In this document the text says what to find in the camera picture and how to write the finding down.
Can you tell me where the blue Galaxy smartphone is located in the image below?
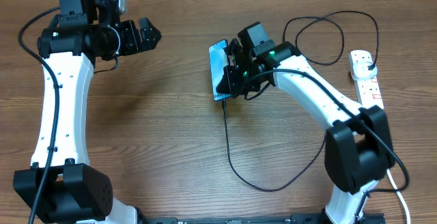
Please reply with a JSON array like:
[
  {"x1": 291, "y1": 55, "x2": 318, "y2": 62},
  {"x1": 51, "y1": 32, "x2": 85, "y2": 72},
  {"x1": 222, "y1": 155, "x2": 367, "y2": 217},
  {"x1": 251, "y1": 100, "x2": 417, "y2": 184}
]
[{"x1": 208, "y1": 39, "x2": 230, "y2": 101}]

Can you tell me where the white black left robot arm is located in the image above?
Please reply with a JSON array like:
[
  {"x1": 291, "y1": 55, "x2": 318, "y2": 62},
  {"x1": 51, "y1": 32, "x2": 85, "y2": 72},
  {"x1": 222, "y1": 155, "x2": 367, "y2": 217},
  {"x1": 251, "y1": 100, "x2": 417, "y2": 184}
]
[{"x1": 13, "y1": 0, "x2": 161, "y2": 223}]

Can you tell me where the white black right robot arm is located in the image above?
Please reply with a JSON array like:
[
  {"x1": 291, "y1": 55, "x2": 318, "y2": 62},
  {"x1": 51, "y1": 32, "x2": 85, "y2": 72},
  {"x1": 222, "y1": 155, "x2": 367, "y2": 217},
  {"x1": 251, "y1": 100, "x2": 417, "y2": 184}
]
[{"x1": 208, "y1": 22, "x2": 399, "y2": 223}]

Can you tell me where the white charger plug adapter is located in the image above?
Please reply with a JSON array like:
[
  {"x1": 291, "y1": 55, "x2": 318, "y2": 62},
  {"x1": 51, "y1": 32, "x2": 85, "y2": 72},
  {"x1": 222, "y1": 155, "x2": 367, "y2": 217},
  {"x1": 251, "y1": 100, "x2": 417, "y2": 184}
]
[{"x1": 350, "y1": 62, "x2": 378, "y2": 81}]

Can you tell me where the white power strip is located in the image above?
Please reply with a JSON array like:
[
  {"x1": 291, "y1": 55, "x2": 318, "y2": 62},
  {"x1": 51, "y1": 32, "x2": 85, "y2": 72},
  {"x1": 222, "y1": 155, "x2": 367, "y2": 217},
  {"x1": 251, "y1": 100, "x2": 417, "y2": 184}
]
[{"x1": 348, "y1": 50, "x2": 384, "y2": 109}]

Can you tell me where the white power strip cord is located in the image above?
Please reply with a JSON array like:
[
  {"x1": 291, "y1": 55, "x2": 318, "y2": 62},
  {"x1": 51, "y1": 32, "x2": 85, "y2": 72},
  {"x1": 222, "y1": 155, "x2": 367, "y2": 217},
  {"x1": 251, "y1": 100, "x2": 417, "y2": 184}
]
[{"x1": 385, "y1": 169, "x2": 412, "y2": 224}]

